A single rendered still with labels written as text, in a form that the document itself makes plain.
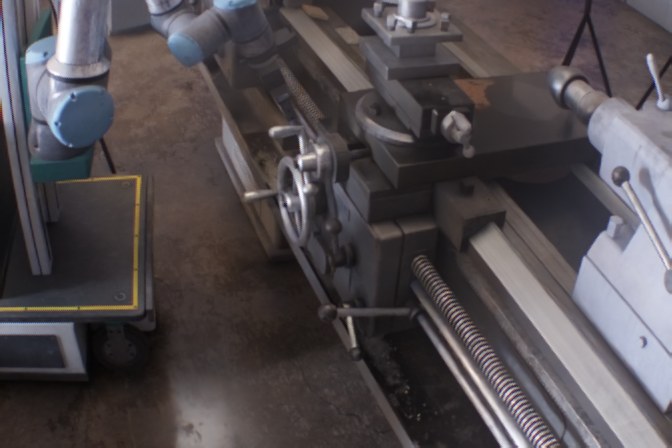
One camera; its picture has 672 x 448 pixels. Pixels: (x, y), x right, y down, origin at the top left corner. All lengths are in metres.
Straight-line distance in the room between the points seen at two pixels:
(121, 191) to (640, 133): 1.75
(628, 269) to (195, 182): 2.18
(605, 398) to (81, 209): 1.78
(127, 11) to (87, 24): 2.90
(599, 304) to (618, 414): 0.23
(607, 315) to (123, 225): 1.56
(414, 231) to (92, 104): 0.71
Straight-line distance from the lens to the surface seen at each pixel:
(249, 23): 1.84
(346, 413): 2.35
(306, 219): 1.83
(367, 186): 1.65
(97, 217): 2.55
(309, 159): 1.71
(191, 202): 3.14
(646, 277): 1.36
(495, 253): 1.58
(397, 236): 1.66
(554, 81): 1.64
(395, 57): 1.73
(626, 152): 1.42
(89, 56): 1.68
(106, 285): 2.28
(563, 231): 1.88
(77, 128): 1.71
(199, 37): 1.80
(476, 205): 1.63
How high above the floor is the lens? 1.78
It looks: 34 degrees down
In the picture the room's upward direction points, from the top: 4 degrees clockwise
